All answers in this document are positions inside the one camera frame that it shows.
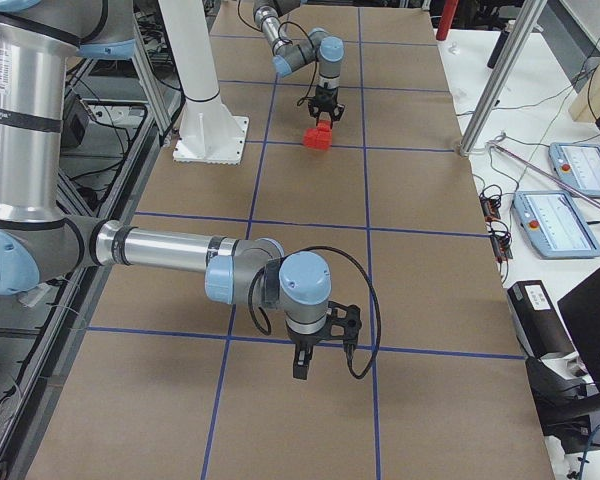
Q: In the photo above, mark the red cylinder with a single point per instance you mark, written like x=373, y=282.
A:
x=446, y=20

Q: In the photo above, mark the black monitor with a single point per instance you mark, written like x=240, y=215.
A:
x=580, y=310

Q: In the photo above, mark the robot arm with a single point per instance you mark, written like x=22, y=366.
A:
x=39, y=242
x=300, y=40

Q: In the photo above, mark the black box with label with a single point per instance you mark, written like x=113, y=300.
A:
x=538, y=326

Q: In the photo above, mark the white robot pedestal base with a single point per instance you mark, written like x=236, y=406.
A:
x=208, y=132

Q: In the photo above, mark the aluminium frame post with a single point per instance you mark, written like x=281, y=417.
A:
x=523, y=26

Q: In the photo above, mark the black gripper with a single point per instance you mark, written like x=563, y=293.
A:
x=326, y=96
x=304, y=341

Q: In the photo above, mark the teach pendant near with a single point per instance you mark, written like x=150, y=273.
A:
x=554, y=226

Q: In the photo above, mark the teach pendant far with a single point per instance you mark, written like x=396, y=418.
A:
x=577, y=166

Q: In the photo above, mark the teach pendant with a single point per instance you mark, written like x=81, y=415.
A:
x=577, y=166
x=554, y=226

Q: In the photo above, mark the red wooden block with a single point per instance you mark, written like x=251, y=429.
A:
x=312, y=138

